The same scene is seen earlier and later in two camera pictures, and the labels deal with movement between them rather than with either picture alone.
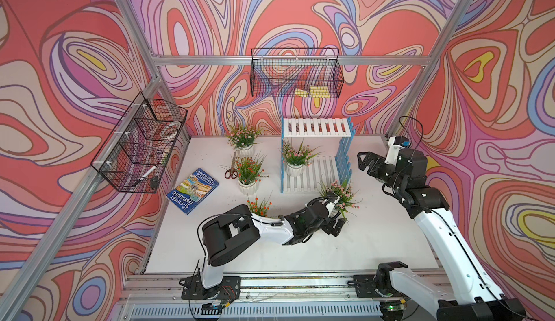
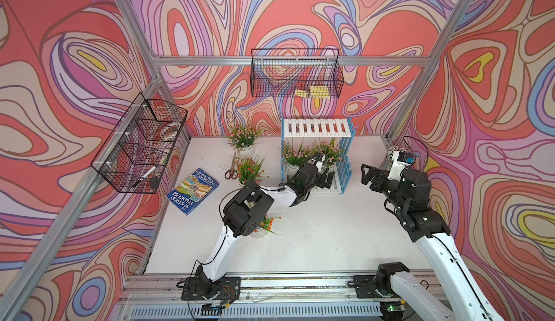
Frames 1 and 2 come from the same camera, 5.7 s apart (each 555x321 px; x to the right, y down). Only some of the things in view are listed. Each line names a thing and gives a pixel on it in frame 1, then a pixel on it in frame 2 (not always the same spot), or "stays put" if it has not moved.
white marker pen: x=134 y=184 stays put
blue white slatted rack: x=324 y=170 stays put
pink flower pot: x=295 y=160 stays put
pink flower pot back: x=243 y=139 stays put
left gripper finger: x=336 y=231 → x=323 y=182
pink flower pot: x=344 y=190 → x=332 y=152
